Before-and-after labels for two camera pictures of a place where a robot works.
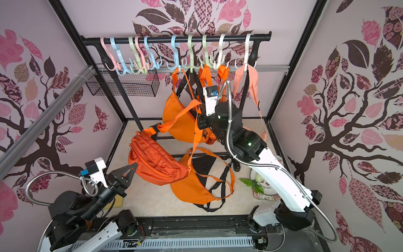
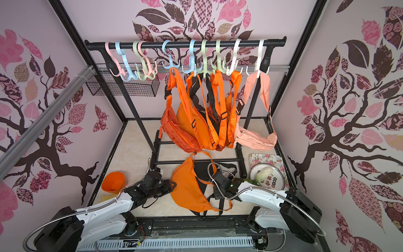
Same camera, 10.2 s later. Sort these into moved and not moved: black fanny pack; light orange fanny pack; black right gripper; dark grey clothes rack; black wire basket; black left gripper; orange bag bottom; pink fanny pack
Moved: pink fanny pack; black left gripper; black right gripper; black fanny pack; light orange fanny pack; orange bag bottom; dark grey clothes rack
Not moved: black wire basket
